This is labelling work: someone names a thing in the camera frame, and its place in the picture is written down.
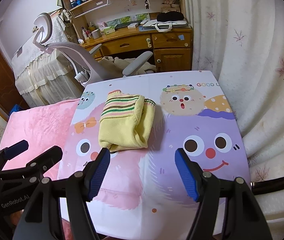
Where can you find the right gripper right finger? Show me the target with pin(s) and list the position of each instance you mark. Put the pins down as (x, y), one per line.
(204, 188)

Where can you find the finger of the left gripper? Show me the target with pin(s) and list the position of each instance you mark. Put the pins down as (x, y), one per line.
(11, 152)
(39, 159)

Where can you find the pink quilted blanket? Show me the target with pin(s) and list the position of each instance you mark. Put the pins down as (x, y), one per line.
(42, 127)

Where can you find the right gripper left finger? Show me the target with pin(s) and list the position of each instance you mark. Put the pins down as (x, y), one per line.
(81, 188)

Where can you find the white leaf print curtain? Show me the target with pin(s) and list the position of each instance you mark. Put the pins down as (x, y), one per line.
(242, 43)

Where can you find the white ergonomic office chair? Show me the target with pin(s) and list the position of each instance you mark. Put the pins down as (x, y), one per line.
(87, 69)

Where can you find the yellow striped knit cardigan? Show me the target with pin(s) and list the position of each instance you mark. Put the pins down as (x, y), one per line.
(126, 121)

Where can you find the white tote bag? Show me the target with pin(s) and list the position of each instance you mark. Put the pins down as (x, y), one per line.
(163, 27)

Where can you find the brown wooden door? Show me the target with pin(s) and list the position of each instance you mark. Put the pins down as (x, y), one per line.
(9, 95)

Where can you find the cream lace covered furniture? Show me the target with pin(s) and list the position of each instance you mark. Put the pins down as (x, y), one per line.
(43, 79)

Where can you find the wooden bookshelf hutch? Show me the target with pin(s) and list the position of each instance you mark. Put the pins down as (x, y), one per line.
(102, 13)

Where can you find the wooden desk with drawers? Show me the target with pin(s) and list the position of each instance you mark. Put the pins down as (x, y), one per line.
(172, 51)

